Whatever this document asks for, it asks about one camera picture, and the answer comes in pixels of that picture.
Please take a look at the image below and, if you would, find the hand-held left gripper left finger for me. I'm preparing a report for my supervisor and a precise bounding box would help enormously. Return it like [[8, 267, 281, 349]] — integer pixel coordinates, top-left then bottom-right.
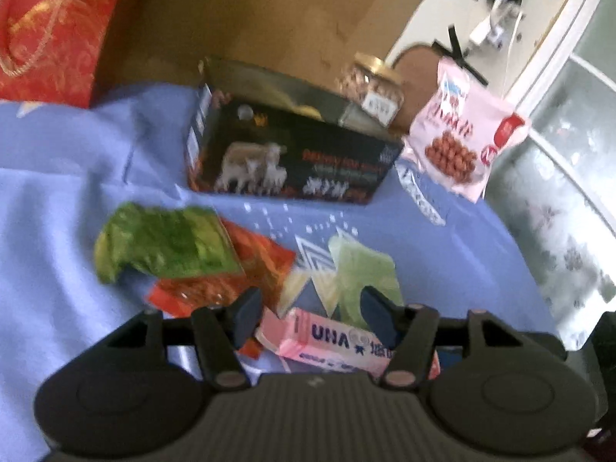
[[103, 286, 264, 392]]

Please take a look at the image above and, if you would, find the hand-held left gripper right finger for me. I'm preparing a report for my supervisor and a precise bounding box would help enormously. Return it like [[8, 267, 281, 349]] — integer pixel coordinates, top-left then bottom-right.
[[360, 286, 521, 390]]

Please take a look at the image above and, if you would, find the light green snack packet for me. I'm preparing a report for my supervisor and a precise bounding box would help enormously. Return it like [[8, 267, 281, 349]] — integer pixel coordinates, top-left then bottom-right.
[[279, 236, 406, 329]]

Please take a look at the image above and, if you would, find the red orange snack packet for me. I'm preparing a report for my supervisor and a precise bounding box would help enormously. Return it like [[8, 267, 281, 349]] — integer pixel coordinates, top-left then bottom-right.
[[146, 219, 298, 358]]

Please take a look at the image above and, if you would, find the pink candy box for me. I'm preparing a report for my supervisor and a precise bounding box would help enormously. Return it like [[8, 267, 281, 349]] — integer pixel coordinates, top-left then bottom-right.
[[256, 307, 442, 382]]

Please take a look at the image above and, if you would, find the dark green snack packet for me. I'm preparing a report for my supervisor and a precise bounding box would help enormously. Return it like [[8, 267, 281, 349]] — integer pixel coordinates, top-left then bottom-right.
[[94, 202, 247, 286]]

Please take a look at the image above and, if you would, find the black sheep print box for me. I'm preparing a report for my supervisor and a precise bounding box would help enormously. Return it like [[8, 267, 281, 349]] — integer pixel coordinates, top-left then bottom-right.
[[185, 55, 406, 206]]

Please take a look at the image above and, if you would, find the pink fried twist snack bag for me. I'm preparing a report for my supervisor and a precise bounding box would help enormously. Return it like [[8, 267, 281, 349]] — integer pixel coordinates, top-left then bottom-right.
[[398, 55, 533, 204]]

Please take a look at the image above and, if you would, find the white floral curtain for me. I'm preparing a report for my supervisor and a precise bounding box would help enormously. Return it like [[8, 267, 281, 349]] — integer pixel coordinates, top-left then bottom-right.
[[485, 48, 616, 353]]

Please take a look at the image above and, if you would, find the glass nut jar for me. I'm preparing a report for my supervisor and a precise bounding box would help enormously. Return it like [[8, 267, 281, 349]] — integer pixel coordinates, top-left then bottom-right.
[[336, 52, 406, 129]]

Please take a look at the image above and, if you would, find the blue printed blanket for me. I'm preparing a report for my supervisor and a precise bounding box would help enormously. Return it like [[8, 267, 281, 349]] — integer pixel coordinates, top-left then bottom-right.
[[0, 82, 561, 462]]

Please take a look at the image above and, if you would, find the brown chair back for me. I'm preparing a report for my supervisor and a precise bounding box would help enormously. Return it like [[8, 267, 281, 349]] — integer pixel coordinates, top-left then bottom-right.
[[389, 42, 492, 133]]

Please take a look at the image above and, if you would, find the wooden headboard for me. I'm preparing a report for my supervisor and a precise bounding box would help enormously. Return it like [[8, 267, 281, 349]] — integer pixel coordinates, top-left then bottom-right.
[[94, 0, 450, 102]]

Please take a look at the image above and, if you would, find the red gift bag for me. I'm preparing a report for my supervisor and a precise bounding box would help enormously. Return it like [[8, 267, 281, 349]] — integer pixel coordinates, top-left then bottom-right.
[[0, 0, 141, 110]]

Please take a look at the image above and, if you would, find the white cable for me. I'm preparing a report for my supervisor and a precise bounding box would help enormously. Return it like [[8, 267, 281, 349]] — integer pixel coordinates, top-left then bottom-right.
[[498, 0, 526, 90]]

